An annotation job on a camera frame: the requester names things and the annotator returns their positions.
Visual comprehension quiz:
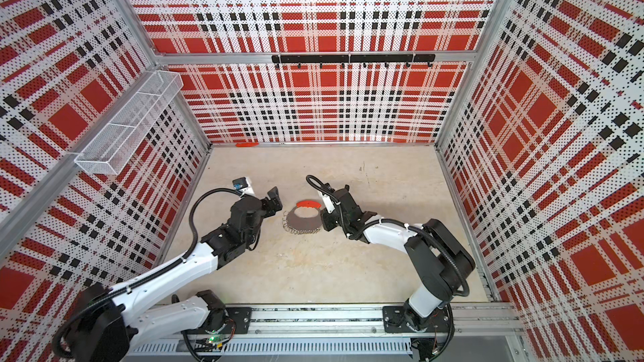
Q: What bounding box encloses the grey key organizer red handle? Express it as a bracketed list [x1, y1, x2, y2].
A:
[283, 199, 323, 235]

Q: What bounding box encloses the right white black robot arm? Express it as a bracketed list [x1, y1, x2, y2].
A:
[306, 174, 476, 333]

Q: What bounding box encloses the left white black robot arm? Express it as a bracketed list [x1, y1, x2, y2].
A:
[51, 180, 283, 361]

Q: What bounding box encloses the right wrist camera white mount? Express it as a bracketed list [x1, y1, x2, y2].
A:
[321, 194, 335, 214]

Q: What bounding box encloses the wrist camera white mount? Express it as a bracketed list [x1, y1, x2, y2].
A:
[232, 177, 255, 197]
[321, 194, 335, 214]

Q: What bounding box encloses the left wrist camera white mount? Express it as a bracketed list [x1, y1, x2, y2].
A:
[232, 177, 255, 197]

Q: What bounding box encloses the red strip at wall base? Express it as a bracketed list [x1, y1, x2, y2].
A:
[236, 142, 260, 148]

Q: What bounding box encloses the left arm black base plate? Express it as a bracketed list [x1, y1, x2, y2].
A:
[187, 307, 253, 335]

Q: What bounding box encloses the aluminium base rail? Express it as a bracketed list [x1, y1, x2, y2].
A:
[107, 303, 527, 362]

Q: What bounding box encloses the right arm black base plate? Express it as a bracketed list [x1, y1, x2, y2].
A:
[382, 304, 453, 334]

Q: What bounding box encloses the white wire mesh basket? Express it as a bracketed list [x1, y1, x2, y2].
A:
[75, 70, 183, 175]

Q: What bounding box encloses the black hook rail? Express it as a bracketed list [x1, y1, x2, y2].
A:
[271, 54, 436, 66]

